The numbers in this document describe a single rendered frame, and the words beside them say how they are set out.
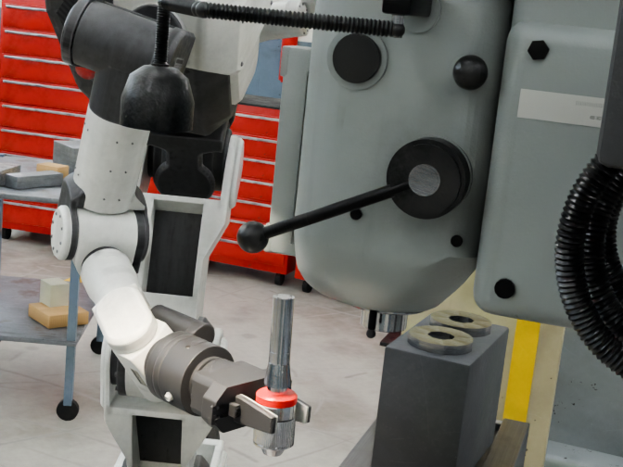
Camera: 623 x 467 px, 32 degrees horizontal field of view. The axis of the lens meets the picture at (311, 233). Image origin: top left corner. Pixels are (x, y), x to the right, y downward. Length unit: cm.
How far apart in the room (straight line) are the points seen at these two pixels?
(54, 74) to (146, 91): 546
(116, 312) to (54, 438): 264
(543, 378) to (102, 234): 162
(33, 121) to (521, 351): 425
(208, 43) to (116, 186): 24
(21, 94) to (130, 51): 517
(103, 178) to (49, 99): 501
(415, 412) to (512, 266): 57
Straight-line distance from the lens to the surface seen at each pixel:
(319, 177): 101
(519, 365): 291
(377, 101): 99
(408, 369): 148
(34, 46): 656
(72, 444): 398
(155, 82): 106
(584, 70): 93
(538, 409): 294
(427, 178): 94
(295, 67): 109
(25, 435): 404
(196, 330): 137
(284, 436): 124
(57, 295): 426
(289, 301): 120
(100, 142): 152
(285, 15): 91
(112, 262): 152
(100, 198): 156
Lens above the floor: 160
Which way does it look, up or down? 12 degrees down
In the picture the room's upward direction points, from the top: 6 degrees clockwise
